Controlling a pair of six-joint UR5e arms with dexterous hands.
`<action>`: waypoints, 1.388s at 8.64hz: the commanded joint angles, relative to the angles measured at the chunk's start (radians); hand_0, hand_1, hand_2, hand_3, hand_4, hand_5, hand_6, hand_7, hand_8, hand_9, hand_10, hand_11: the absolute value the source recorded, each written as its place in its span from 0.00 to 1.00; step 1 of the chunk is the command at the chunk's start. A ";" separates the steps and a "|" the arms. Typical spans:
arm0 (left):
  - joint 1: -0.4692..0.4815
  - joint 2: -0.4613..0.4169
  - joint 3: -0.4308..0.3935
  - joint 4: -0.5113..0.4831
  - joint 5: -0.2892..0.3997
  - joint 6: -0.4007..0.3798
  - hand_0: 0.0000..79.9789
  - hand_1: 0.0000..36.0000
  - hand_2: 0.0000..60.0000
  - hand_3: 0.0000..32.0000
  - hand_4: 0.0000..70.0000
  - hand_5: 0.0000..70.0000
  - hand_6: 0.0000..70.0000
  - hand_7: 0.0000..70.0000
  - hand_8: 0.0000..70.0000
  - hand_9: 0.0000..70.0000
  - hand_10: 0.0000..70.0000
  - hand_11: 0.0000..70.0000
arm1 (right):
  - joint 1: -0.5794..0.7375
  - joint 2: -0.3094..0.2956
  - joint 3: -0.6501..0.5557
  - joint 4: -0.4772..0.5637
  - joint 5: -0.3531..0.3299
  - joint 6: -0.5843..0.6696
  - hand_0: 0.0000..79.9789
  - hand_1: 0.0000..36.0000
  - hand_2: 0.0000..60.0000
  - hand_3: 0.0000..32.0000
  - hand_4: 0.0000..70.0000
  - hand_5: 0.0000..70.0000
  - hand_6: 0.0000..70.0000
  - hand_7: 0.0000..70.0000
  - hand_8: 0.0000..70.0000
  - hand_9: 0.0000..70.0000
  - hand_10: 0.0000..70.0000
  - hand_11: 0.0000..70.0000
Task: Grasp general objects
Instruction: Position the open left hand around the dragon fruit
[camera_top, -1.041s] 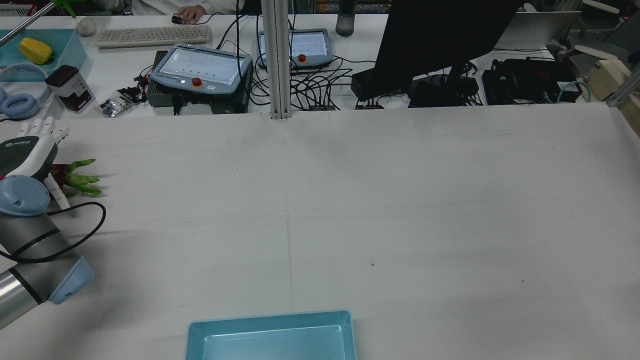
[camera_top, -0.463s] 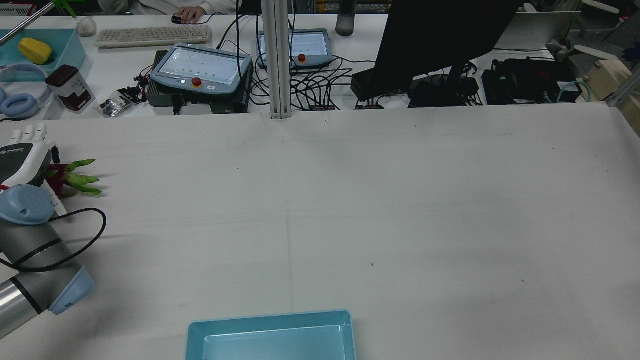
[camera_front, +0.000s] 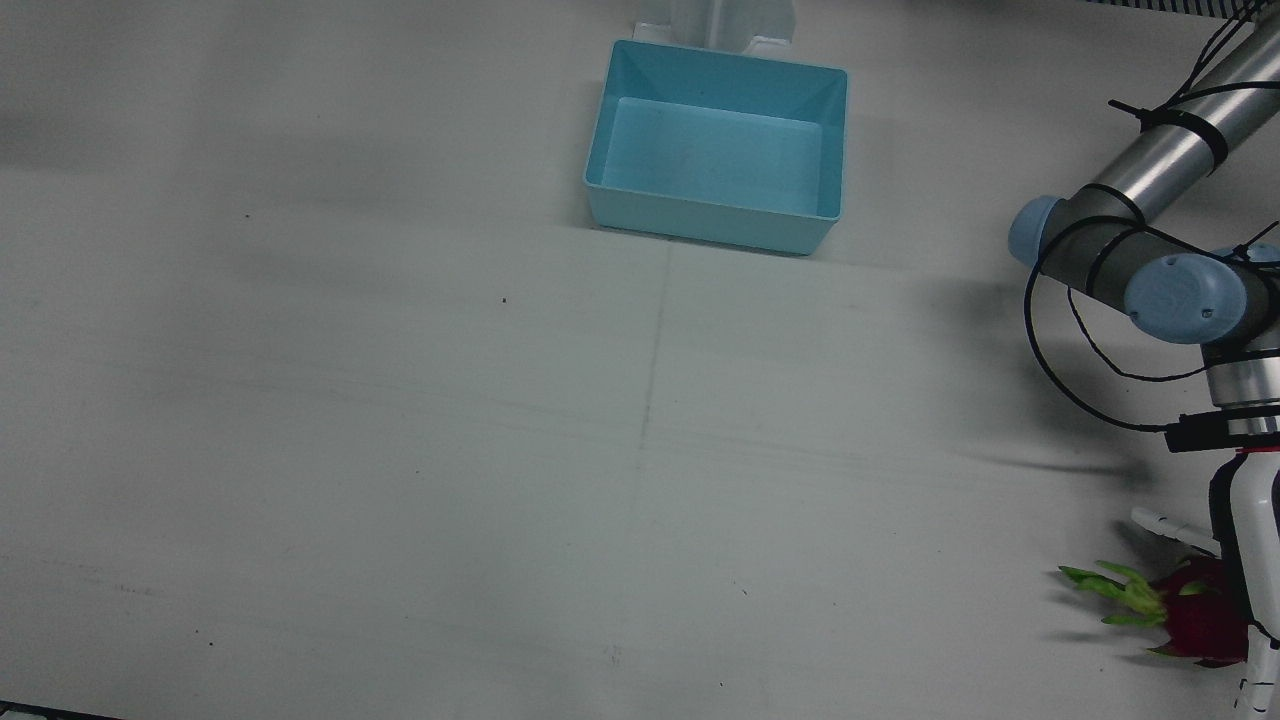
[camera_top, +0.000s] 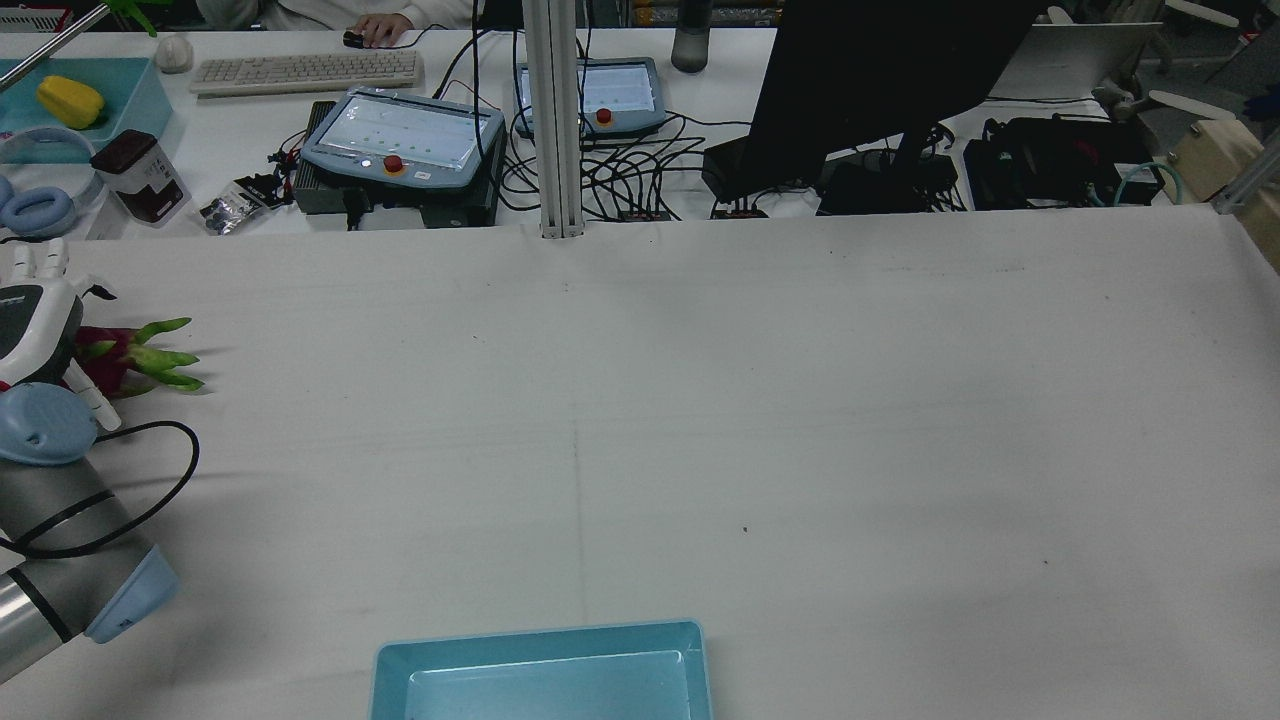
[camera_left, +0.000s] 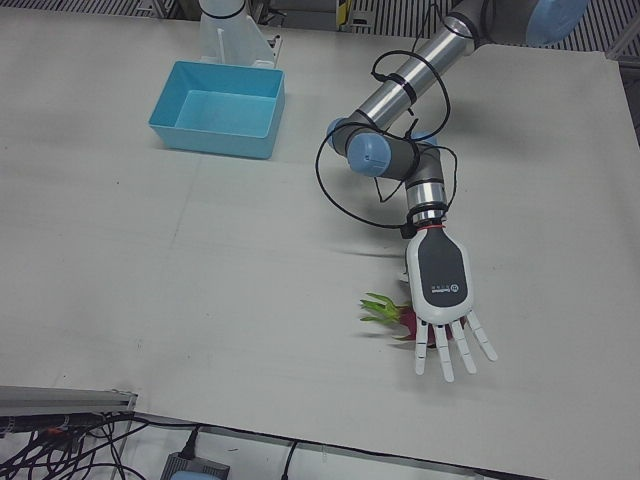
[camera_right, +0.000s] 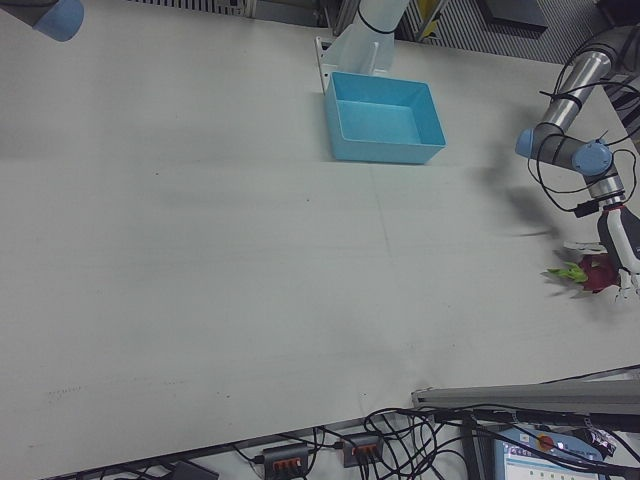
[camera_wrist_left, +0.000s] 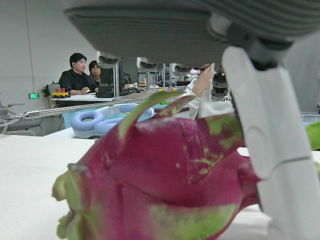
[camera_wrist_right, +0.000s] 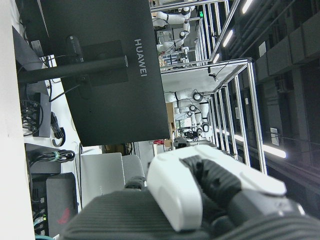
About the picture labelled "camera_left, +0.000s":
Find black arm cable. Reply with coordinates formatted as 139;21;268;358
314;0;459;239

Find pink dragon fruit green leaves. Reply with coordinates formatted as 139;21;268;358
358;292;471;346

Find tangle of black cables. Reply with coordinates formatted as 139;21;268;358
0;409;201;480

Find black power strip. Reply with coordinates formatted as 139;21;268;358
0;412;109;437

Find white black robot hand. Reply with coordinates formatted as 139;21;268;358
397;227;500;384

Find aluminium frame corner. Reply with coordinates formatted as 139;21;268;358
607;19;640;62

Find grey power adapter box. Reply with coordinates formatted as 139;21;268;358
160;451;231;480

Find aluminium profile rail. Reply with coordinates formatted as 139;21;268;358
0;384;139;416

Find black cable with plug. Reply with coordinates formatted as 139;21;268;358
279;440;300;480

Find light blue plastic bin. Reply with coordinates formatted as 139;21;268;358
147;60;287;161

